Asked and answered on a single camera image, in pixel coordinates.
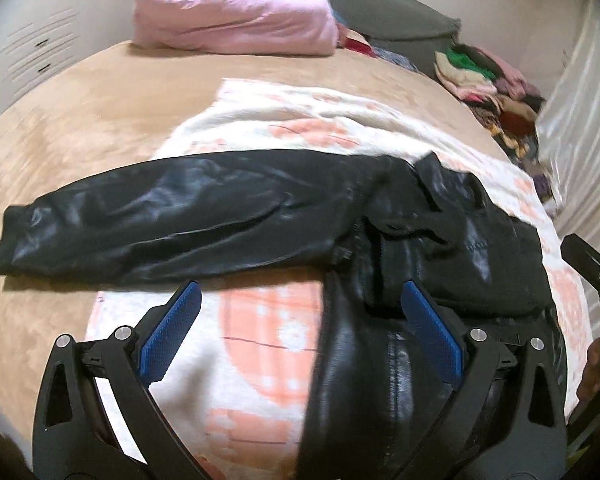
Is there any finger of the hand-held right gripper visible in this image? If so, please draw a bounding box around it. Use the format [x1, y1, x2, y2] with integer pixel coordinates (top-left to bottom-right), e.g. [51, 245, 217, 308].
[561, 233, 600, 311]

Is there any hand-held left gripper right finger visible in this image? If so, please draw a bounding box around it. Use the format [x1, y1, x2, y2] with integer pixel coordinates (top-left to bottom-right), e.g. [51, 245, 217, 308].
[395, 280, 568, 480]

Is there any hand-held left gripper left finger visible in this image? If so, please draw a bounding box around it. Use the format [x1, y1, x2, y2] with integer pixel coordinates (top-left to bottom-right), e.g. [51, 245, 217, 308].
[32, 280, 216, 480]

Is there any black leather jacket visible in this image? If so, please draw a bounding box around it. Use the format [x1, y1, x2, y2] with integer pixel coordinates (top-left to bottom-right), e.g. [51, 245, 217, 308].
[0, 149, 568, 480]

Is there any plastic bag of clothes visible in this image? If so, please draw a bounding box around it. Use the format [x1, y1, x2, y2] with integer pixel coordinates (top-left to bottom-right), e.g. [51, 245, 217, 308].
[510, 130, 563, 211]

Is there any pile of folded clothes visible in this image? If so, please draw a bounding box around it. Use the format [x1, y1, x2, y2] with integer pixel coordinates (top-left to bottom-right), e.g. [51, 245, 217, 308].
[432, 44, 548, 161]

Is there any white orange printed blanket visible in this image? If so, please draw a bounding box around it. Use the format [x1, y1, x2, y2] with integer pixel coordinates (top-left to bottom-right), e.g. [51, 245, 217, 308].
[85, 77, 588, 466]

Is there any cream satin curtain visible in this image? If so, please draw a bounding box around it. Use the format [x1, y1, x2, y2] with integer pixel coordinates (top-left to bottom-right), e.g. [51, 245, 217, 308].
[535, 0, 600, 261]

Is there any tan bed cover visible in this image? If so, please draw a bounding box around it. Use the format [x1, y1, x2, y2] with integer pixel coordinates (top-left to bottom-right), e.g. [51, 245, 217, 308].
[0, 37, 511, 461]

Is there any blue patterned cloth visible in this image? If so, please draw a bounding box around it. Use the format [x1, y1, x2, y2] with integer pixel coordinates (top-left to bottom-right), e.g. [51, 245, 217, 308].
[370, 45, 421, 73]

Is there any red cloth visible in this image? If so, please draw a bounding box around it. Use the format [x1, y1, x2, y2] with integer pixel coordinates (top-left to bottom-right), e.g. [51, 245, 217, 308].
[337, 27, 376, 56]

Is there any grey headboard cushion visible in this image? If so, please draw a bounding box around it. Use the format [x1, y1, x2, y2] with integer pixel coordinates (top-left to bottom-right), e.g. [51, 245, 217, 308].
[200, 0, 461, 76]

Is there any pink quilt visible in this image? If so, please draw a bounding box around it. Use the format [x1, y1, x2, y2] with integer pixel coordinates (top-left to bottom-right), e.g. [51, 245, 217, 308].
[132, 0, 342, 58]

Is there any white wardrobe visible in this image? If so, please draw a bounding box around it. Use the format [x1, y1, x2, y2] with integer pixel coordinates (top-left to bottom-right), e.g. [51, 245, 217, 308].
[0, 0, 146, 133]

